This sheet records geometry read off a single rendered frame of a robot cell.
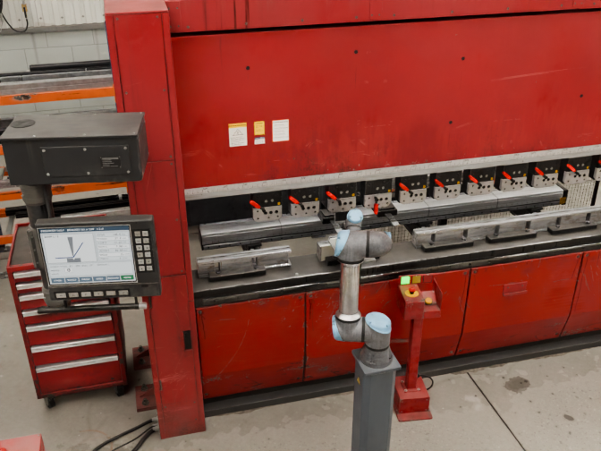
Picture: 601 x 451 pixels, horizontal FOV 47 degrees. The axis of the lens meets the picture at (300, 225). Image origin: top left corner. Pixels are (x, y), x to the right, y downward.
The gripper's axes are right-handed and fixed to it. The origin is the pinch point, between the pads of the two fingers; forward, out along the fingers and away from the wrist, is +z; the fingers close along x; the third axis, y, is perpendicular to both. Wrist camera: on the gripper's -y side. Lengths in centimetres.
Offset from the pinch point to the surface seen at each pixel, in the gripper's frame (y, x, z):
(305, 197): 18.8, 22.8, -19.9
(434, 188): 27, -48, -8
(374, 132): 44, -12, -40
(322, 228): 18.8, 10.4, 26.6
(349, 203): 18.0, -0.9, -11.5
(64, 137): 2, 117, -120
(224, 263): -8, 66, 2
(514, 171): 36, -95, -7
